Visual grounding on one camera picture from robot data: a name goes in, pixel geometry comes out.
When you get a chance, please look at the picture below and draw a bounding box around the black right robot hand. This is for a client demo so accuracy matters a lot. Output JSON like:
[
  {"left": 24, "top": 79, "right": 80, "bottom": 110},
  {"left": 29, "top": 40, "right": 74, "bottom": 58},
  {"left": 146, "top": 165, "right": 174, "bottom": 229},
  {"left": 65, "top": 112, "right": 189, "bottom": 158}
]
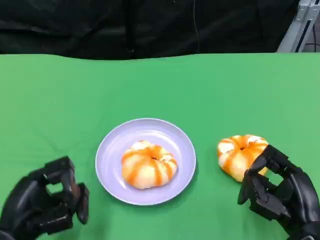
[{"left": 237, "top": 144, "right": 320, "bottom": 238}]

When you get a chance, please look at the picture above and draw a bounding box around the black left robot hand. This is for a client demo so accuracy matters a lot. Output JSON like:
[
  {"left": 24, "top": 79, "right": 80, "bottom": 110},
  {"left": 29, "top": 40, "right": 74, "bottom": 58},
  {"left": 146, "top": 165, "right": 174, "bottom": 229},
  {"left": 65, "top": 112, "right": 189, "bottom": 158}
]
[{"left": 0, "top": 156, "right": 90, "bottom": 240}]

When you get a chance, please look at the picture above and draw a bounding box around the orange white toy bread roll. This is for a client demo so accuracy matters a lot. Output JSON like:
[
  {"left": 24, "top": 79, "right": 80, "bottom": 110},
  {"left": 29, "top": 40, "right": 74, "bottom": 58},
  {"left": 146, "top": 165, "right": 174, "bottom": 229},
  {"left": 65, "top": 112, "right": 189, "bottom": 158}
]
[
  {"left": 216, "top": 134, "right": 270, "bottom": 183},
  {"left": 121, "top": 140, "right": 179, "bottom": 190}
]

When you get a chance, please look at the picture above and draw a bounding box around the lilac plate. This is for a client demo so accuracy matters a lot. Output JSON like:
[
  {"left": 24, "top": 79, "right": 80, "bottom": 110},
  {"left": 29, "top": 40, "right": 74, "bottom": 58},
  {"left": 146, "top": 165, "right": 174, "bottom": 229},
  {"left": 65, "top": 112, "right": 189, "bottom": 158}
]
[{"left": 94, "top": 117, "right": 197, "bottom": 206}]

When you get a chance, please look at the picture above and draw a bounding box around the green table cloth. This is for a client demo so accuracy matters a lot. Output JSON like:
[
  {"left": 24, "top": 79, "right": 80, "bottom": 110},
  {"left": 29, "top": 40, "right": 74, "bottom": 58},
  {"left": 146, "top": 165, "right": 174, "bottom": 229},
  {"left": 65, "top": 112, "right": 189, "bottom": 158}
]
[{"left": 0, "top": 51, "right": 320, "bottom": 240}]

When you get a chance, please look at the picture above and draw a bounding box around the black backdrop curtain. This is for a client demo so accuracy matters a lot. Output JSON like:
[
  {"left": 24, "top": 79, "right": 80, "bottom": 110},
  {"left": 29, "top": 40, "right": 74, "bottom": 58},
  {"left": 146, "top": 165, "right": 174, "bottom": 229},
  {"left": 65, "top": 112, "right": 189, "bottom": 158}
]
[{"left": 0, "top": 0, "right": 301, "bottom": 60}]

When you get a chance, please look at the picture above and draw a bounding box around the grey aluminium frame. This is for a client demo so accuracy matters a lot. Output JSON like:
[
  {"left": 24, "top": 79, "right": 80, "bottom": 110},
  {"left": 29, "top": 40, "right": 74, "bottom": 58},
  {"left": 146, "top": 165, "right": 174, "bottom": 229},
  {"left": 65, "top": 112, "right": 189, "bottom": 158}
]
[{"left": 276, "top": 0, "right": 320, "bottom": 53}]

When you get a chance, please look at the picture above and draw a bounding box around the thin hanging cable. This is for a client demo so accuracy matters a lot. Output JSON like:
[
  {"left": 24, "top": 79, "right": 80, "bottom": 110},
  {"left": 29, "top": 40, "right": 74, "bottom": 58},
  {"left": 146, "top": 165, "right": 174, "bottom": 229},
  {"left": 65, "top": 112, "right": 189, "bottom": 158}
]
[{"left": 192, "top": 0, "right": 200, "bottom": 52}]

